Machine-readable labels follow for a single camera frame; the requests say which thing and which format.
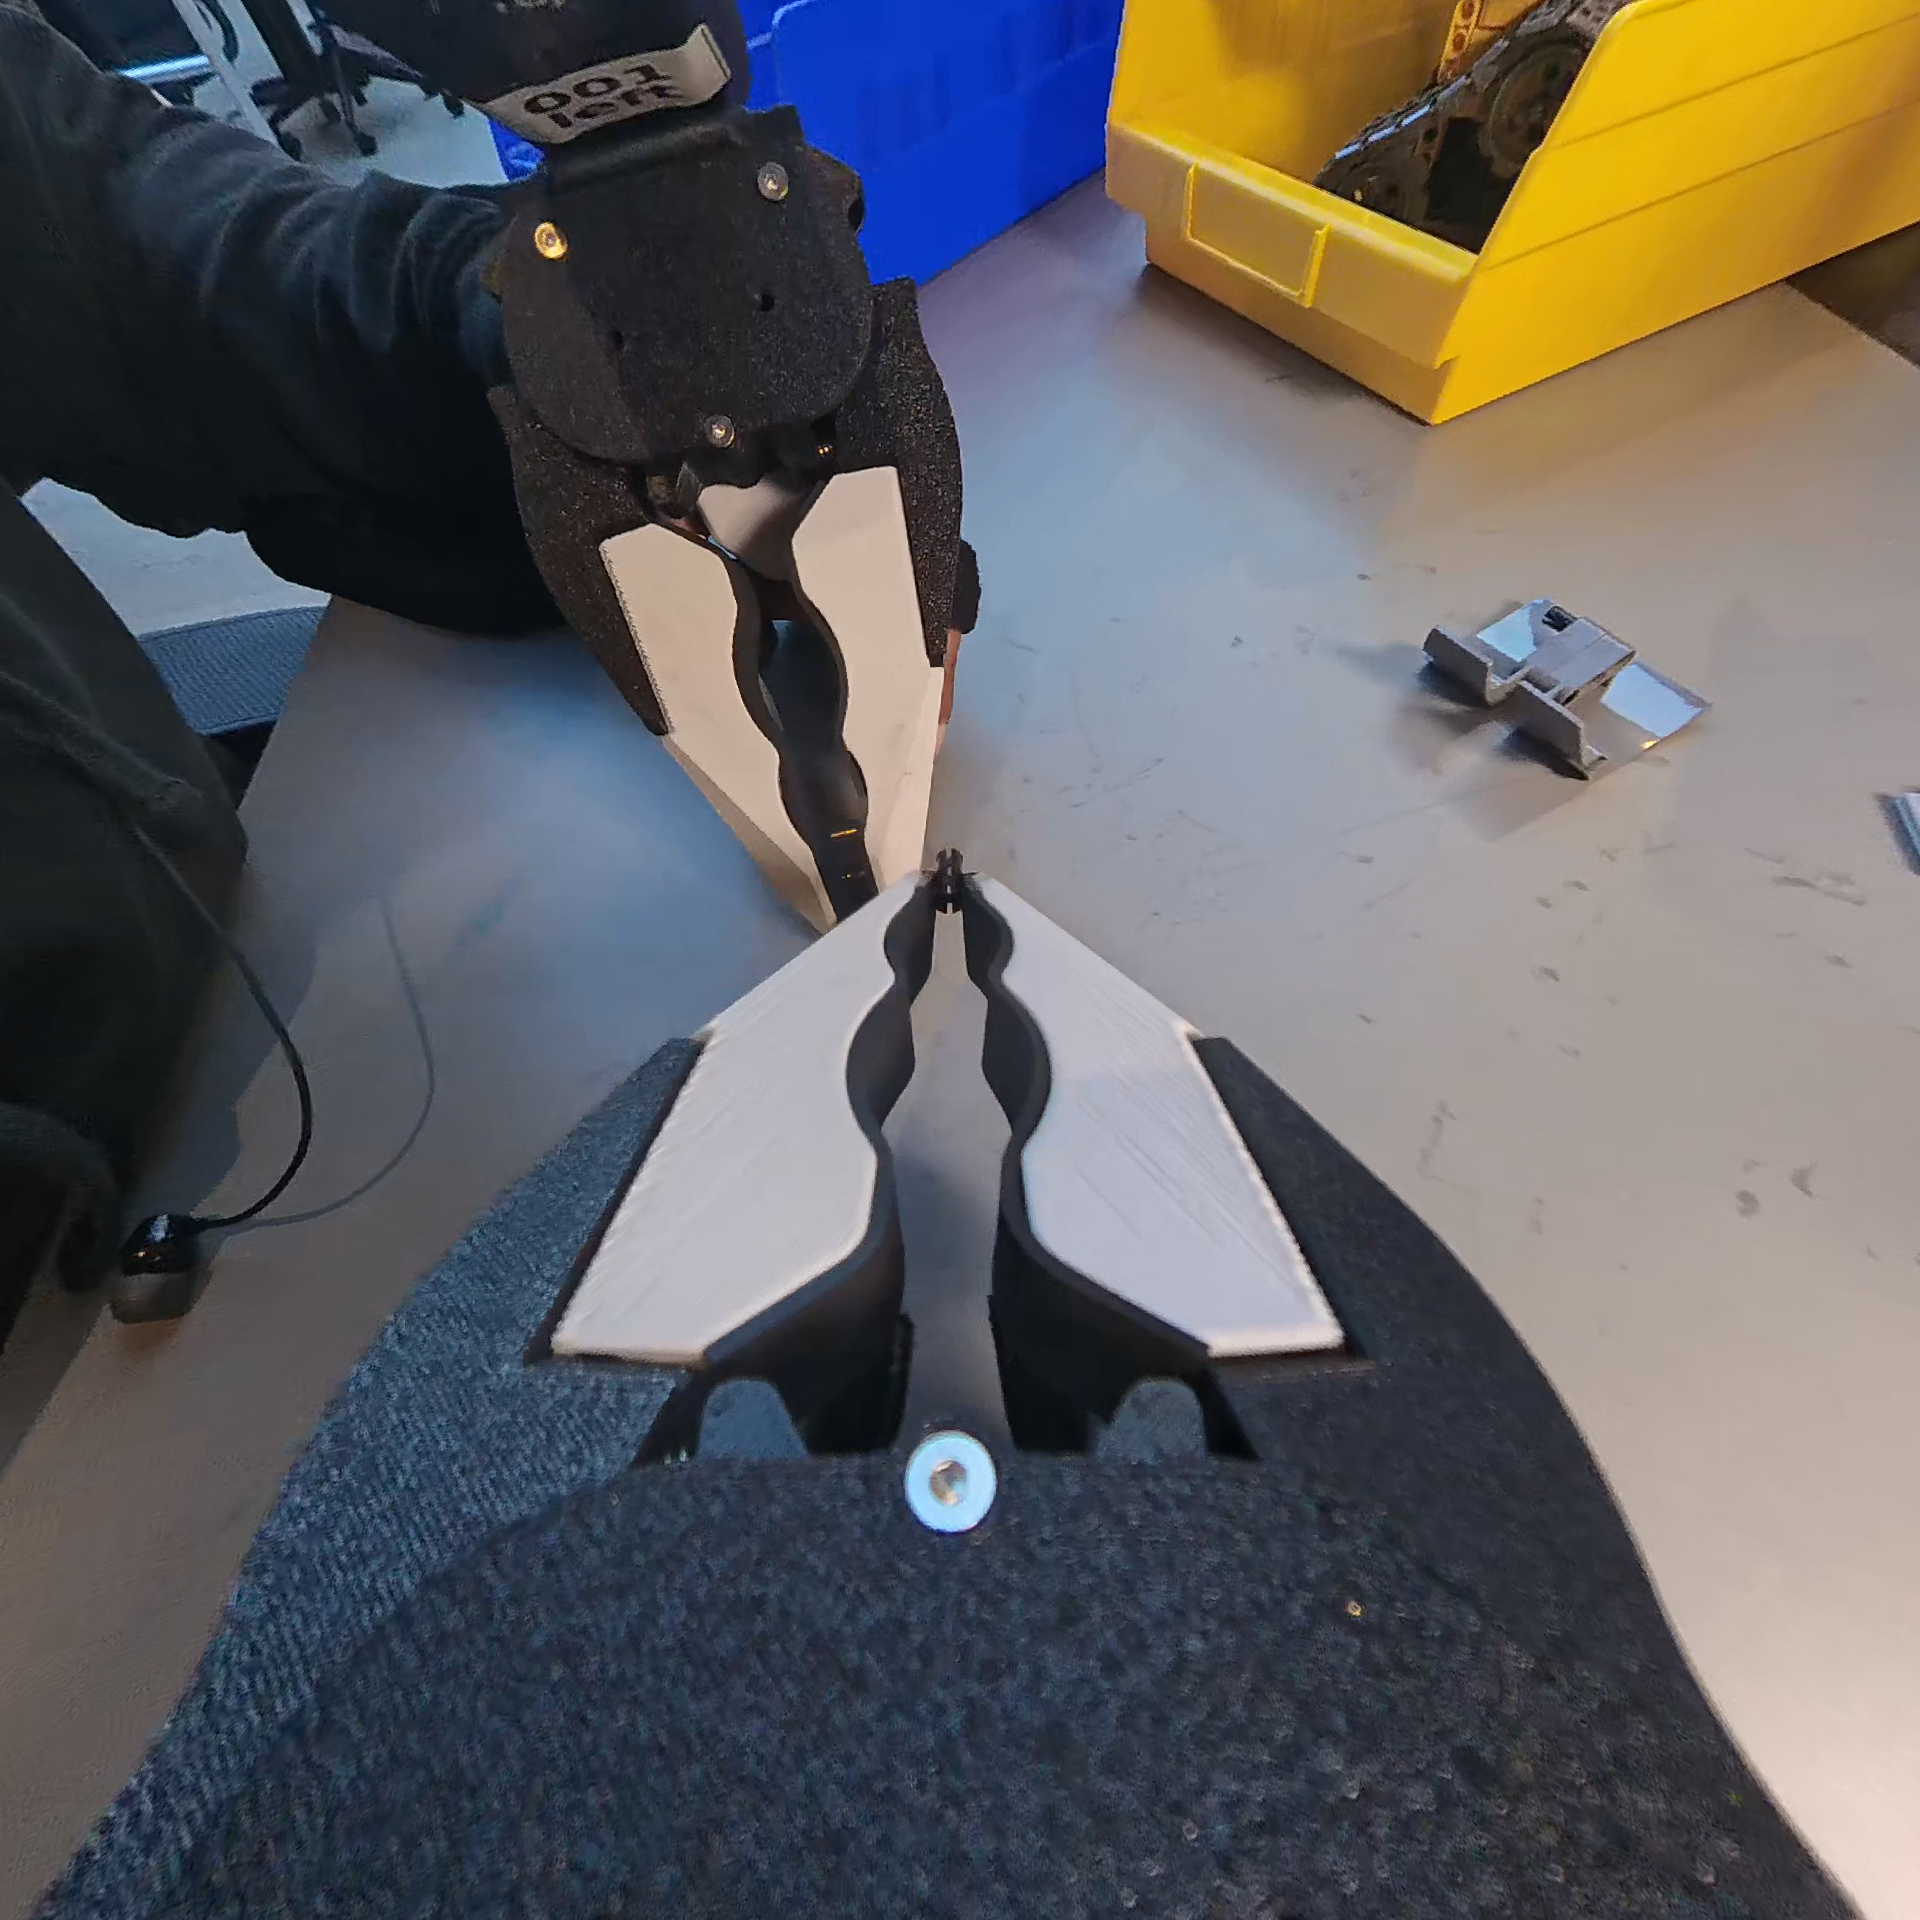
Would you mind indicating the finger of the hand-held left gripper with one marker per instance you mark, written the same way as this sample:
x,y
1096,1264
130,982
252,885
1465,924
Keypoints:
x,y
885,629
691,645

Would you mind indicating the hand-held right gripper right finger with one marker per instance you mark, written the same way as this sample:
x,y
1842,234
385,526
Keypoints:
x,y
1154,1202

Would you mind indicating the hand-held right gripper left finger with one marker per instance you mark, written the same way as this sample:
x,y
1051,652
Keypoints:
x,y
750,1186

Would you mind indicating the black toy pin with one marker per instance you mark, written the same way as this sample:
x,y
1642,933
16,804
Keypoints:
x,y
950,885

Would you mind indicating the silver toy scoop part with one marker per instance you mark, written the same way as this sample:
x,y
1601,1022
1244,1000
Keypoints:
x,y
1558,692

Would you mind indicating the pile of small toy parts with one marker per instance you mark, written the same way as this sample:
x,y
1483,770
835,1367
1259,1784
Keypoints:
x,y
1909,828

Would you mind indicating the person's left forearm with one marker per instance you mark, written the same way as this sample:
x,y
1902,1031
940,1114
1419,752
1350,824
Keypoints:
x,y
225,331

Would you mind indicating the grey desk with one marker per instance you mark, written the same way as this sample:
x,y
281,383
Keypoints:
x,y
1348,975

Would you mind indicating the black office chair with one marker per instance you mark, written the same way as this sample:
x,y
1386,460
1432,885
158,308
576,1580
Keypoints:
x,y
330,77

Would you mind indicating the person's black jacket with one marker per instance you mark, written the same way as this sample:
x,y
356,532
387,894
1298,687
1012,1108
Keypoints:
x,y
89,902

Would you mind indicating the black toy tracks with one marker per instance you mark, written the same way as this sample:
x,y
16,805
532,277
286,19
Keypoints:
x,y
1470,136

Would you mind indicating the yellow plastic bin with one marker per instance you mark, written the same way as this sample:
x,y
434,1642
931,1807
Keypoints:
x,y
1651,271

